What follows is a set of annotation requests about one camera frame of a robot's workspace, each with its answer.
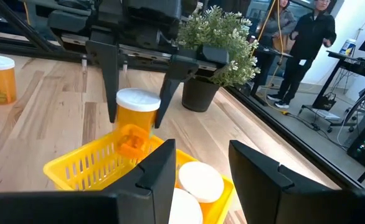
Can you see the person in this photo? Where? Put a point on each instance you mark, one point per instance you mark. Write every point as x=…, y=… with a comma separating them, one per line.
x=286, y=25
x=313, y=34

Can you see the black desk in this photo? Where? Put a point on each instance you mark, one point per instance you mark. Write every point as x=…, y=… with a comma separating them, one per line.
x=263, y=71
x=326, y=85

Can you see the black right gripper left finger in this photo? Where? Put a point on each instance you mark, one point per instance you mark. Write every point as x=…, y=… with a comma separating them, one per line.
x=76, y=208

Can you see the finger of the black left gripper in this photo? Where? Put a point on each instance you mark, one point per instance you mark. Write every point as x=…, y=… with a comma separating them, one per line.
x=176, y=73
x=109, y=68

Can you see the yellow plastic basket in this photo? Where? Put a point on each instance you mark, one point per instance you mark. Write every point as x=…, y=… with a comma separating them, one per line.
x=86, y=168

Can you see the artificial plant in black pot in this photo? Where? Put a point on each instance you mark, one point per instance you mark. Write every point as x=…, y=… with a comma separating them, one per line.
x=213, y=31

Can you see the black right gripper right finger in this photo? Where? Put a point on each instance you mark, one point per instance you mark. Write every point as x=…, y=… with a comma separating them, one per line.
x=279, y=199

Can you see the disinfecting wipes canister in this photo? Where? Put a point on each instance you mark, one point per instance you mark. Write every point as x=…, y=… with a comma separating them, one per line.
x=347, y=48

